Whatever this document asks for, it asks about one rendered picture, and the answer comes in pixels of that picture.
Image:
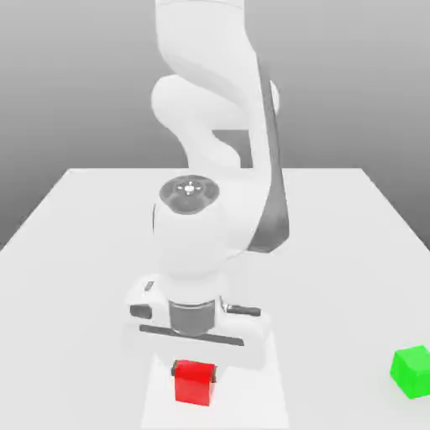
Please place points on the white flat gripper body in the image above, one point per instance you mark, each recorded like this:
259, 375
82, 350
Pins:
235, 352

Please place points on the small green cube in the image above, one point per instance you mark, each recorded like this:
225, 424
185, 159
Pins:
411, 373

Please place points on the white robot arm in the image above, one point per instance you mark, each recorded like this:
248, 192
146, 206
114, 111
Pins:
201, 111

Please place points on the small red cube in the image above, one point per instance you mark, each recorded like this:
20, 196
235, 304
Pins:
193, 386

